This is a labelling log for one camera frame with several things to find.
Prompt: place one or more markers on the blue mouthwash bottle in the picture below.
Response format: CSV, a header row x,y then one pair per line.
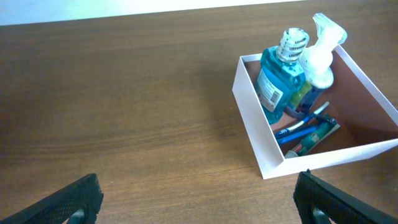
x,y
281,75

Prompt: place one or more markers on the blue disposable razor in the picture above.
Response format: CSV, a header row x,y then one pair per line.
x,y
305,129

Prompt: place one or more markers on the white cardboard box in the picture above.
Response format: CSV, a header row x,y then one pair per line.
x,y
367,118

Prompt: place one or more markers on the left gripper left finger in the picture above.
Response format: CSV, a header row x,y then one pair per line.
x,y
78,202

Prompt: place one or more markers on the clear foam soap bottle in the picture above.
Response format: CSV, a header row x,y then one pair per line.
x,y
315,61

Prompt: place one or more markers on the teal toothpaste tube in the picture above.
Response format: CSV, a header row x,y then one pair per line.
x,y
323,130

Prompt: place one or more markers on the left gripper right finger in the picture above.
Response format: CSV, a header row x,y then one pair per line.
x,y
318,201

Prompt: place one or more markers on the blue white toothbrush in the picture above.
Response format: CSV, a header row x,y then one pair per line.
x,y
291,129

